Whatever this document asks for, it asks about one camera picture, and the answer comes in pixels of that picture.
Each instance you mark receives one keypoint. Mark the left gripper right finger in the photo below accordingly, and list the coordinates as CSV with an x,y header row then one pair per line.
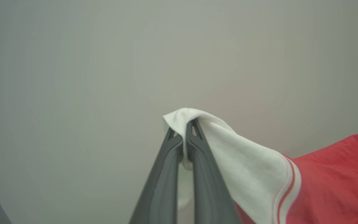
x,y
207,193

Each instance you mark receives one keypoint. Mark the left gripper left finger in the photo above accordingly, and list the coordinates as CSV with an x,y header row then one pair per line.
x,y
163,186

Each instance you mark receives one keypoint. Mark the red white garment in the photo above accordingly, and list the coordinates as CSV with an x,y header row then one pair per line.
x,y
322,186

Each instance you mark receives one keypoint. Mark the grey fabric sofa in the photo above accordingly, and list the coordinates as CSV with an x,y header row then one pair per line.
x,y
73,77

